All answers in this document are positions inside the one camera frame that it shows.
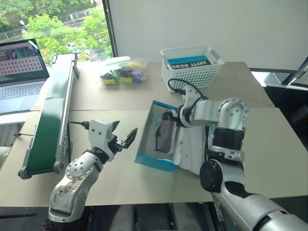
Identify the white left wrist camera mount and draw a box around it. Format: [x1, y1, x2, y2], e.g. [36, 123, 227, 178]
[88, 119, 115, 161]

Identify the dark window frame post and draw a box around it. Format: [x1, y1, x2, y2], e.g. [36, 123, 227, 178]
[102, 0, 118, 58]

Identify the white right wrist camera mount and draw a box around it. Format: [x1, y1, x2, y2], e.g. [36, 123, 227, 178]
[178, 85, 205, 128]

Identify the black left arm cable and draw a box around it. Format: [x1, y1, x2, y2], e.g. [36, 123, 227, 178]
[66, 120, 90, 151]

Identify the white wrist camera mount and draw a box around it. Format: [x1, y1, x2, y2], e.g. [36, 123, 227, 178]
[178, 85, 205, 128]
[88, 119, 115, 161]

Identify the yellow and black sponge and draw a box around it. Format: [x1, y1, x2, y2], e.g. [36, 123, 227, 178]
[100, 73, 120, 85]
[119, 68, 133, 84]

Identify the grey metal frame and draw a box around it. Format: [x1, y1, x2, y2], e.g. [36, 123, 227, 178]
[249, 55, 308, 88]

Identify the blue printed carton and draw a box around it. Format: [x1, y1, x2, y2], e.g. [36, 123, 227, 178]
[167, 55, 213, 70]

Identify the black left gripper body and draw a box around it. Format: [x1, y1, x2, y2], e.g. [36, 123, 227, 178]
[107, 135, 128, 155]

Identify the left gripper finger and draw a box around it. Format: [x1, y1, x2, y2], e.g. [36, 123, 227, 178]
[123, 128, 138, 148]
[110, 120, 120, 137]

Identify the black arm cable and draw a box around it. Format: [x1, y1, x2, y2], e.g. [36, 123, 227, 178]
[167, 78, 209, 101]
[66, 120, 90, 151]

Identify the green conveyor belt unit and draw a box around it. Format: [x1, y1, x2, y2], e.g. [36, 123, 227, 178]
[18, 51, 80, 180]

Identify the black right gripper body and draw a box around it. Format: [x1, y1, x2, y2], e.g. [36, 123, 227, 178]
[172, 108, 184, 128]

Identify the dark purple white-soled shoe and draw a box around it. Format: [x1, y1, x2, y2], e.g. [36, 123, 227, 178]
[154, 117, 178, 155]

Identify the black chair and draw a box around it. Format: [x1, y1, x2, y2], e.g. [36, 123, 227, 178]
[264, 83, 308, 154]

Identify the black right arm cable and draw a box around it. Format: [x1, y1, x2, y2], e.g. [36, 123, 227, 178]
[167, 78, 209, 101]

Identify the clear plastic bag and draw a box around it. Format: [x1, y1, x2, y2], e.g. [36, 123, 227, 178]
[99, 56, 150, 85]

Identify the blue and white shoebox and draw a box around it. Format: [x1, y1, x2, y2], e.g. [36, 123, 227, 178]
[134, 100, 215, 179]

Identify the pale green packet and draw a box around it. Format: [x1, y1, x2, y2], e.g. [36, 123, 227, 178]
[105, 56, 131, 67]

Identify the purple sponge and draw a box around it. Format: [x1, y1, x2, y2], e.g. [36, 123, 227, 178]
[131, 69, 143, 84]

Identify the grey open laptop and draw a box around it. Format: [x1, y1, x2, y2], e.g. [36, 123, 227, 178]
[0, 38, 51, 115]

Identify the white perforated plastic basket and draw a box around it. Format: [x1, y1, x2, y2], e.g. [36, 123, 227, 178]
[160, 45, 225, 94]

